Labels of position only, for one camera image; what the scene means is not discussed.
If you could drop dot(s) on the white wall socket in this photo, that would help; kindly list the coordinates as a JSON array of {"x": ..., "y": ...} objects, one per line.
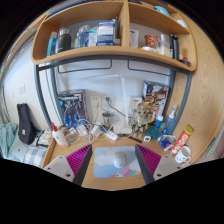
[
  {"x": 111, "y": 101},
  {"x": 95, "y": 101}
]

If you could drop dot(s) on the wooden shelf unit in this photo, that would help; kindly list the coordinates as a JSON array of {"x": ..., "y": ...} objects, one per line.
[{"x": 110, "y": 51}]

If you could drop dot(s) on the black bag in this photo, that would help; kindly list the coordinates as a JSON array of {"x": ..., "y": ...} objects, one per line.
[{"x": 25, "y": 125}]

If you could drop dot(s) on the black ruler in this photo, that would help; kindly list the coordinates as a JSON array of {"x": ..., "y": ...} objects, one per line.
[{"x": 135, "y": 139}]

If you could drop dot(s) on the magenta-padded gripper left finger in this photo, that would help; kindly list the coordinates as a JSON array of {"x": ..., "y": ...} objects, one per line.
[{"x": 61, "y": 166}]

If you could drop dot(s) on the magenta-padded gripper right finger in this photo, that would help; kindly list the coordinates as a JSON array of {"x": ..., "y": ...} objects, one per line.
[{"x": 165, "y": 165}]

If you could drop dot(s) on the beige robot figure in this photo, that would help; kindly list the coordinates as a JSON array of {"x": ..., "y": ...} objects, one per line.
[{"x": 141, "y": 118}]

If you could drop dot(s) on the colourful printed box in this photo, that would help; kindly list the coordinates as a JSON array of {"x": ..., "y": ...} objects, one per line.
[{"x": 155, "y": 98}]

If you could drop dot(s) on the white power strip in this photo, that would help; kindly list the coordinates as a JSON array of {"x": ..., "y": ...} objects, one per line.
[{"x": 112, "y": 135}]

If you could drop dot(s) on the blue robot print box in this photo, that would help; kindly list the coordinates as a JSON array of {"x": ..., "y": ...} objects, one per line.
[{"x": 71, "y": 108}]

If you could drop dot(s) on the teal blanket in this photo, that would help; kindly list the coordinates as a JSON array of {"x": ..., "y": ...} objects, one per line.
[{"x": 7, "y": 138}]

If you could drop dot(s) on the metal cup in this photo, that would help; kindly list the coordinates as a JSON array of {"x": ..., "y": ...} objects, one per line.
[{"x": 108, "y": 119}]

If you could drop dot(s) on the white red-capped pump bottle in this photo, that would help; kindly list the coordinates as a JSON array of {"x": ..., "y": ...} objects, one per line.
[{"x": 60, "y": 137}]

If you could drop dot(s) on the red chips can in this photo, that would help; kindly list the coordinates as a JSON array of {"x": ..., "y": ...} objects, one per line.
[{"x": 181, "y": 140}]

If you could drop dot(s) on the white desk lamp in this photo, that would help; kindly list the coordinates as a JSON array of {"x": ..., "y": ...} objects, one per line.
[{"x": 124, "y": 100}]

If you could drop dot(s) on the plaid pillow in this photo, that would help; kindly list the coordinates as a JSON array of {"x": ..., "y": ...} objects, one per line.
[{"x": 33, "y": 156}]

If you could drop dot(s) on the small white square clock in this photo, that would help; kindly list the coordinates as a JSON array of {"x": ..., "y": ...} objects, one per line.
[{"x": 147, "y": 138}]

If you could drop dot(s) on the blue spray bottle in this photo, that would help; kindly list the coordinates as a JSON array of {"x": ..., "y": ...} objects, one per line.
[{"x": 170, "y": 125}]

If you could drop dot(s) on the pastel cloud print mouse pad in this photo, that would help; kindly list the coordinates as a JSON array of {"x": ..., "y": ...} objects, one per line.
[{"x": 103, "y": 163}]

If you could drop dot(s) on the white mug with drawn face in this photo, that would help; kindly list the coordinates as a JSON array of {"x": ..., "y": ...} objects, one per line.
[{"x": 182, "y": 155}]

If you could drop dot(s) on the teal round container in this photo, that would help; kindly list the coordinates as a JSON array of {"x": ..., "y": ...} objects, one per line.
[{"x": 153, "y": 132}]

